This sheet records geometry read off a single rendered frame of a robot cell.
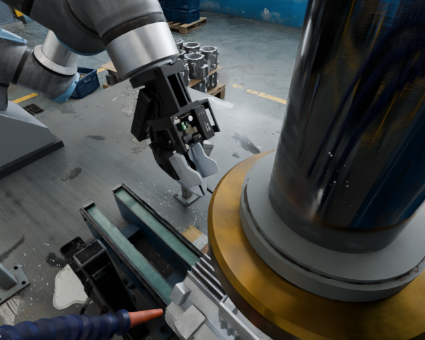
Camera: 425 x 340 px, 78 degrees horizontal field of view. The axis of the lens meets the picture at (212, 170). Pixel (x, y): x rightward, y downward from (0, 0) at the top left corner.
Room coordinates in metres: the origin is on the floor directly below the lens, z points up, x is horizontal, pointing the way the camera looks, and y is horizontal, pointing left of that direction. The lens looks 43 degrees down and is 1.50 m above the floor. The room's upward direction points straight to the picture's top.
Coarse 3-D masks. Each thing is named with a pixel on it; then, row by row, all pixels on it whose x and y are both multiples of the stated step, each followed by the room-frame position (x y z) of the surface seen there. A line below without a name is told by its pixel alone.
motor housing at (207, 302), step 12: (204, 264) 0.21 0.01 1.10; (192, 276) 0.19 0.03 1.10; (204, 276) 0.19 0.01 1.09; (216, 276) 0.19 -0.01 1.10; (192, 288) 0.18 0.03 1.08; (204, 288) 0.17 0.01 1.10; (216, 288) 0.17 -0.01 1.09; (192, 300) 0.16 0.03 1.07; (204, 300) 0.16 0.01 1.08; (216, 300) 0.15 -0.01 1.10; (168, 312) 0.15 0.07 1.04; (180, 312) 0.15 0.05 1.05; (204, 312) 0.14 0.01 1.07; (216, 312) 0.14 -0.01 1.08; (204, 324) 0.13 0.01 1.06; (216, 324) 0.13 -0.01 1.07; (204, 336) 0.12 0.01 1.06; (216, 336) 0.12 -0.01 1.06; (228, 336) 0.11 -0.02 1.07
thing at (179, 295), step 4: (176, 284) 0.18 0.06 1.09; (180, 284) 0.18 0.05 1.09; (184, 284) 0.18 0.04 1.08; (176, 288) 0.17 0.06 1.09; (180, 288) 0.17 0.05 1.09; (184, 288) 0.18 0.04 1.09; (188, 288) 0.18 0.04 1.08; (172, 292) 0.17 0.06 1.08; (176, 292) 0.17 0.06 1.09; (180, 292) 0.17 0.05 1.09; (184, 292) 0.17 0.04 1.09; (188, 292) 0.17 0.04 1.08; (172, 296) 0.17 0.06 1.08; (176, 296) 0.16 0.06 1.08; (180, 296) 0.16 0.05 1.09; (184, 296) 0.16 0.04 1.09; (172, 300) 0.16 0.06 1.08; (176, 300) 0.16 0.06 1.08; (180, 300) 0.16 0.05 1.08; (184, 300) 0.16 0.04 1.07; (176, 304) 0.15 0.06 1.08; (180, 304) 0.16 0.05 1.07
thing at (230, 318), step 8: (224, 296) 0.14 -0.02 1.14; (224, 304) 0.13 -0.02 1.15; (224, 312) 0.12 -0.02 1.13; (232, 312) 0.12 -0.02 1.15; (240, 312) 0.13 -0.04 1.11; (224, 320) 0.12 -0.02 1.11; (232, 320) 0.11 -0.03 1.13; (240, 320) 0.11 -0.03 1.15; (248, 320) 0.12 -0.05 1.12; (224, 328) 0.12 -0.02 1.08; (232, 328) 0.11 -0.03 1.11; (240, 328) 0.11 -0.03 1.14; (248, 328) 0.11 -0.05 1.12; (256, 328) 0.11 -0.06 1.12; (240, 336) 0.10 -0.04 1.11; (248, 336) 0.10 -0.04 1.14; (256, 336) 0.10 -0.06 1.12; (264, 336) 0.10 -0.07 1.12
